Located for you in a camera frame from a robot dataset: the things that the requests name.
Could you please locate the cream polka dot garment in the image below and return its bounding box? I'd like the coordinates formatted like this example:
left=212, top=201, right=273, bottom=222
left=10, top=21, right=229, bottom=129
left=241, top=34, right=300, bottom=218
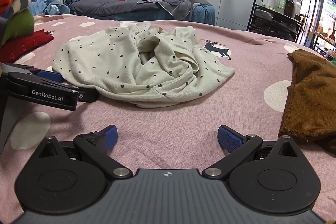
left=52, top=23, right=235, bottom=108

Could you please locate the red knit garment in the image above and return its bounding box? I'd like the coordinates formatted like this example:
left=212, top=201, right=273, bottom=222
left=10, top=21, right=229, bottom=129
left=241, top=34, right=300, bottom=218
left=0, top=30, right=54, bottom=63

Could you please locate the green knit garment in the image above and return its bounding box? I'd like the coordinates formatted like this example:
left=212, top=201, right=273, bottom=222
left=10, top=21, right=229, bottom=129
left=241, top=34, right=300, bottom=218
left=1, top=9, right=34, bottom=46

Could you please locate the pink polka dot bedsheet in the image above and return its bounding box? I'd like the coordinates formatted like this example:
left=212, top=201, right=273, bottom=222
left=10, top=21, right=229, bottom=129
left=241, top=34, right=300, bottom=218
left=0, top=13, right=336, bottom=224

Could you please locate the brown knit garment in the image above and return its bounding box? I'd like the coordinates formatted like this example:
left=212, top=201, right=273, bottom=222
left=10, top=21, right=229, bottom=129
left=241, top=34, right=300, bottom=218
left=278, top=50, right=336, bottom=154

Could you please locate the massage bed dark cover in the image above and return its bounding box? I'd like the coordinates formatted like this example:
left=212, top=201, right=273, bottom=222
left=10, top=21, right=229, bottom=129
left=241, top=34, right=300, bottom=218
left=69, top=0, right=216, bottom=26

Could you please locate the blue crumpled blanket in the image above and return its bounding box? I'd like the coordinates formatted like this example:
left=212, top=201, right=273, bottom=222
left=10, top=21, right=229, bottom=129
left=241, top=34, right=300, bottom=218
left=28, top=0, right=81, bottom=16

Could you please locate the black trolley rack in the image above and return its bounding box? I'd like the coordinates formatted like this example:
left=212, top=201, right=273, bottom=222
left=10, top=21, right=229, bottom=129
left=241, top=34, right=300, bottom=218
left=246, top=0, right=305, bottom=43

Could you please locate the grey towel on bed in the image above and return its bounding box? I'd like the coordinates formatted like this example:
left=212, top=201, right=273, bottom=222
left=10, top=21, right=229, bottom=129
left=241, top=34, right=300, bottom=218
left=137, top=0, right=215, bottom=22

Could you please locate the dark brown bottle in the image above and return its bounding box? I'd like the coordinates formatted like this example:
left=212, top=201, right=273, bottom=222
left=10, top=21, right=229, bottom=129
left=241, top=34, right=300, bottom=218
left=284, top=0, right=295, bottom=18

